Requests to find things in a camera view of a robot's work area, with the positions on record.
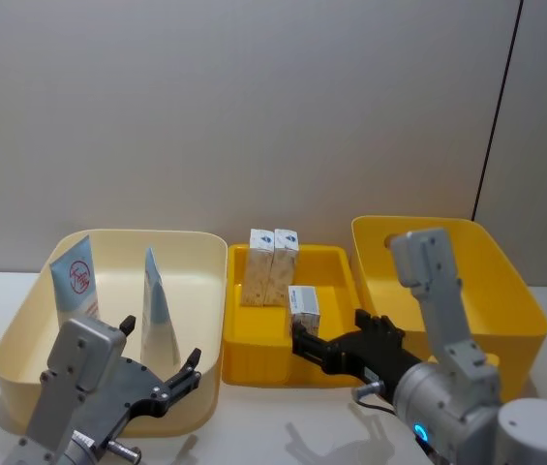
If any left gripper cable silver plug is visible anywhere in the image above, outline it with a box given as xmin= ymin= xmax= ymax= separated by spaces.
xmin=106 ymin=439 xmax=144 ymax=462

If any tall beige carton white top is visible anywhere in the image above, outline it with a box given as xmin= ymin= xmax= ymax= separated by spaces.
xmin=241 ymin=228 xmax=275 ymax=307
xmin=263 ymin=228 xmax=300 ymax=308

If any gripper cable silver plug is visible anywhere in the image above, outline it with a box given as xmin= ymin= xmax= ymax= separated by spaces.
xmin=352 ymin=381 xmax=398 ymax=417
xmin=106 ymin=439 xmax=144 ymax=462

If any deep yellow plastic bin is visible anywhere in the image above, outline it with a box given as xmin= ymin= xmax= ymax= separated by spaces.
xmin=349 ymin=215 xmax=547 ymax=404

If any right gripper cable silver plug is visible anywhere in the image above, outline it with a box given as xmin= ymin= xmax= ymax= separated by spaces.
xmin=352 ymin=381 xmax=398 ymax=417

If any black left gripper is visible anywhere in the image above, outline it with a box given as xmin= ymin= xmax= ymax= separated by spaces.
xmin=67 ymin=314 xmax=203 ymax=450

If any shallow yellow plastic tray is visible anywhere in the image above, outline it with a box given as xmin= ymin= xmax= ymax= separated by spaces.
xmin=222 ymin=243 xmax=366 ymax=388

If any small white and beige carton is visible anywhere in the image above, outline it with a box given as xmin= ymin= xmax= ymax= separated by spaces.
xmin=288 ymin=285 xmax=322 ymax=337

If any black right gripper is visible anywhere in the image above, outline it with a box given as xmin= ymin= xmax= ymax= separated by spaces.
xmin=290 ymin=308 xmax=422 ymax=389

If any white tube with red mark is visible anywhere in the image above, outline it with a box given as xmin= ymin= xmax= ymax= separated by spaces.
xmin=48 ymin=234 xmax=102 ymax=327

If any white and blue tube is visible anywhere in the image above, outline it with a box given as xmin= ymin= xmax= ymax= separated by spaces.
xmin=139 ymin=247 xmax=182 ymax=366

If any cream plastic bin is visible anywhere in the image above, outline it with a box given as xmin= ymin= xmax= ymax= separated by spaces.
xmin=0 ymin=229 xmax=229 ymax=440

